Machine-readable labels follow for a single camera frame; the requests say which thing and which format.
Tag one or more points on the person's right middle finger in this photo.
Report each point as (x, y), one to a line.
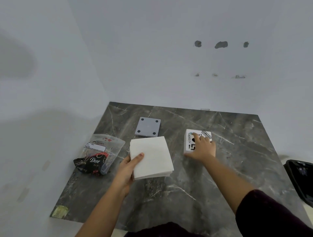
(203, 140)

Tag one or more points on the person's left forearm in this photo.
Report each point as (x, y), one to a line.
(102, 214)

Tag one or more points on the white box with black print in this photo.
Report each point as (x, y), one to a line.
(190, 141)

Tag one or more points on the clear and black plastic pouch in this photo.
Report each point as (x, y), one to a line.
(97, 156)

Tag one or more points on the person's left thumb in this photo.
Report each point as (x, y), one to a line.
(138, 161)

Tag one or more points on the person's right hand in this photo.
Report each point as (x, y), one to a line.
(203, 150)

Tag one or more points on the black waste bin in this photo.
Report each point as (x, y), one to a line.
(300, 180)

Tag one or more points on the person's right thumb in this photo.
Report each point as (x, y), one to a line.
(189, 153)

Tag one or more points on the person's left hand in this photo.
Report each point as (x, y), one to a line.
(123, 175)

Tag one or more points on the grey square plate with dots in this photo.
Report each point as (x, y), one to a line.
(148, 127)

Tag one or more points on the yellowish tape patch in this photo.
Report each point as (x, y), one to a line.
(59, 211)

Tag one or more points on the stack of white paper napkins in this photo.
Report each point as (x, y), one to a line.
(152, 156)

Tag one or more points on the person's right forearm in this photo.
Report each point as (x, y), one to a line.
(225, 180)

